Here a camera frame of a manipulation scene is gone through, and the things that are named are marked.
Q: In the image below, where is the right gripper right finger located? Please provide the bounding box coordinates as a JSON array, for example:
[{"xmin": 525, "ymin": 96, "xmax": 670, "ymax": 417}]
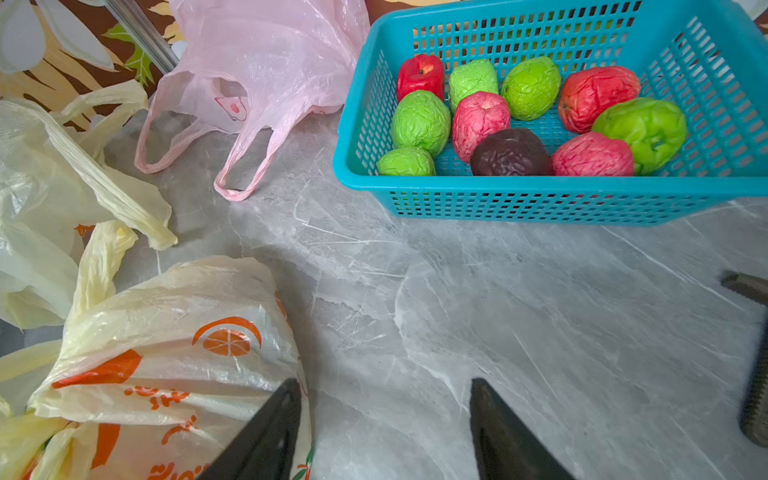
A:
[{"xmin": 470, "ymin": 378, "xmax": 573, "ymax": 480}]

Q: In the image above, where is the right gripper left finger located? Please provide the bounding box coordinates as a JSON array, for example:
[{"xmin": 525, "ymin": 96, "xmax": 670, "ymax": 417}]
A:
[{"xmin": 197, "ymin": 378, "xmax": 302, "ymax": 480}]

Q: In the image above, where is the pale yellow bag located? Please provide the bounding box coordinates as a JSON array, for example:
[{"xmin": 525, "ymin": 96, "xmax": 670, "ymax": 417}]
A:
[{"xmin": 1, "ymin": 221, "xmax": 313, "ymax": 479}]

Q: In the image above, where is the dark purple fruit toy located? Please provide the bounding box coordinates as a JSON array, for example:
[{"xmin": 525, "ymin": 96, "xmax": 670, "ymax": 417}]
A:
[{"xmin": 470, "ymin": 128, "xmax": 554, "ymax": 176}]

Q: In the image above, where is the small green fruit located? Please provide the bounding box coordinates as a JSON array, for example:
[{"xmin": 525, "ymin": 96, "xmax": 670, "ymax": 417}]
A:
[{"xmin": 377, "ymin": 147, "xmax": 436, "ymax": 176}]

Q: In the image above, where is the small red fruit toy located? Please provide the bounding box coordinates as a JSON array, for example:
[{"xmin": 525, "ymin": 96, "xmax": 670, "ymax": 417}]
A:
[{"xmin": 552, "ymin": 132, "xmax": 635, "ymax": 177}]

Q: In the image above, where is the pink red fruit toy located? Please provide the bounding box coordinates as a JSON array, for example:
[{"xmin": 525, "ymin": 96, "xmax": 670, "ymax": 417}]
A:
[{"xmin": 452, "ymin": 92, "xmax": 510, "ymax": 163}]

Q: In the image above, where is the green cabbage toy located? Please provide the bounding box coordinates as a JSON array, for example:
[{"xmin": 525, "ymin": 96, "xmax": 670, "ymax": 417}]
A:
[{"xmin": 391, "ymin": 90, "xmax": 451, "ymax": 157}]

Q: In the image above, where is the yellow plastic bag with fruit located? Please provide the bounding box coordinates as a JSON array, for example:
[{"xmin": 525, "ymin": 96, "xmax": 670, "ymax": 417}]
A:
[{"xmin": 1, "ymin": 80, "xmax": 178, "ymax": 330}]

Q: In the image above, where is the green round fruit toy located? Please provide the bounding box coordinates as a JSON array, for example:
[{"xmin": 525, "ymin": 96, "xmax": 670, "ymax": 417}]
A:
[{"xmin": 592, "ymin": 97, "xmax": 688, "ymax": 176}]

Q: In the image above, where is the green apple toy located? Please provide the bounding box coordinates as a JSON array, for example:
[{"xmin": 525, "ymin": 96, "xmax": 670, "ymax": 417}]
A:
[{"xmin": 501, "ymin": 56, "xmax": 561, "ymax": 121}]

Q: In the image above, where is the green bumpy fruit toy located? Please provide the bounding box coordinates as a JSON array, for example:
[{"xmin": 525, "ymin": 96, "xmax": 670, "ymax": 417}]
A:
[{"xmin": 449, "ymin": 59, "xmax": 499, "ymax": 112}]

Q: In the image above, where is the pink plastic bag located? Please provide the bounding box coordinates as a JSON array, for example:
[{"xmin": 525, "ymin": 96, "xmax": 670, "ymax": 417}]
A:
[{"xmin": 134, "ymin": 1, "xmax": 371, "ymax": 202}]

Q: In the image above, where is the red apple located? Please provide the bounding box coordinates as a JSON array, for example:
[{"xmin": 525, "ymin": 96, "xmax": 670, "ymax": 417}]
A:
[{"xmin": 396, "ymin": 54, "xmax": 445, "ymax": 102}]

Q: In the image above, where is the teal plastic basket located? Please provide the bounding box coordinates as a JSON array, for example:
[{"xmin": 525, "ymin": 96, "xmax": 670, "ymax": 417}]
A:
[{"xmin": 333, "ymin": 1, "xmax": 767, "ymax": 226}]

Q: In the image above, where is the grey allen key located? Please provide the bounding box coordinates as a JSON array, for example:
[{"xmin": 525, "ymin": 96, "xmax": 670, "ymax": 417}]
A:
[{"xmin": 720, "ymin": 271, "xmax": 767, "ymax": 448}]

